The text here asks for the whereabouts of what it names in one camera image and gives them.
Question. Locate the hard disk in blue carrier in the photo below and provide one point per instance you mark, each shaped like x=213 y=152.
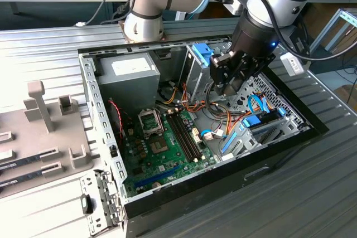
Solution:
x=251 y=122

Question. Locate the blue plastic drive carrier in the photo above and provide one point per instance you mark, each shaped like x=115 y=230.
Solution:
x=200 y=51

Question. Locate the aluminium frame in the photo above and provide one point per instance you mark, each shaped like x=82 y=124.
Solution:
x=332 y=23

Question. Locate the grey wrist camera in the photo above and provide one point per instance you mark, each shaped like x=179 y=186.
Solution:
x=234 y=8

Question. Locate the black case fan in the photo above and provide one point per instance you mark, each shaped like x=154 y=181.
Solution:
x=113 y=126

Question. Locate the black teal latch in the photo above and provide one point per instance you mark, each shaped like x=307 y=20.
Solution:
x=87 y=206

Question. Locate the green motherboard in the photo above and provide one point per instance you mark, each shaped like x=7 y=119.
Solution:
x=178 y=153

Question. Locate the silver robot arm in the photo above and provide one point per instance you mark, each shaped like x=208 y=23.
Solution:
x=142 y=27

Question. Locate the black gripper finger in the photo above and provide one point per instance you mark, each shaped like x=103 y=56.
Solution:
x=256 y=66
x=220 y=68

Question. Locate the CPU socket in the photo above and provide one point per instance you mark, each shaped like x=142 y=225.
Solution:
x=159 y=147

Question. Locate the round coin battery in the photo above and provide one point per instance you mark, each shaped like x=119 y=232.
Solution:
x=156 y=185

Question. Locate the grey metal disk bay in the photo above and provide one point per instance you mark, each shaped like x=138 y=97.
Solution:
x=245 y=144

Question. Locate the black open PC case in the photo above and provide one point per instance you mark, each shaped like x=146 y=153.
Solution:
x=195 y=201

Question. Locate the blue plastic rail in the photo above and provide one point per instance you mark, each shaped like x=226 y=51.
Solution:
x=229 y=143

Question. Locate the white board power connector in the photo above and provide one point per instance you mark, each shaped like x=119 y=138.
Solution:
x=196 y=135

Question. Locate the metal card retainer bracket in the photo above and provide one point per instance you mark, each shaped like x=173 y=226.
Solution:
x=101 y=207

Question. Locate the RAM stick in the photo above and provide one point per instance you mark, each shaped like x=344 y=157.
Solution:
x=19 y=179
x=19 y=161

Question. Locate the grey parts rack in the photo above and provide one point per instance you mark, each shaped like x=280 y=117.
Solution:
x=25 y=140

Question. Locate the white four-pin connector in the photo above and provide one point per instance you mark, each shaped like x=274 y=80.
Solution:
x=130 y=131

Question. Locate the blue expansion slot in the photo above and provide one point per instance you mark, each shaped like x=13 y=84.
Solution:
x=156 y=178

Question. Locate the black RAM slot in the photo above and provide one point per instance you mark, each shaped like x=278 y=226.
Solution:
x=188 y=134
x=192 y=133
x=180 y=137
x=184 y=136

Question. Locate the large brown cardboard box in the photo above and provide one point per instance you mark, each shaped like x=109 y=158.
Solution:
x=346 y=45

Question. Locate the grey power supply unit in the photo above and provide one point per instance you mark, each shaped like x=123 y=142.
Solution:
x=131 y=90

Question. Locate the grey metal drive cage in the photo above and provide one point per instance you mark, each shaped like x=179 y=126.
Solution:
x=195 y=82

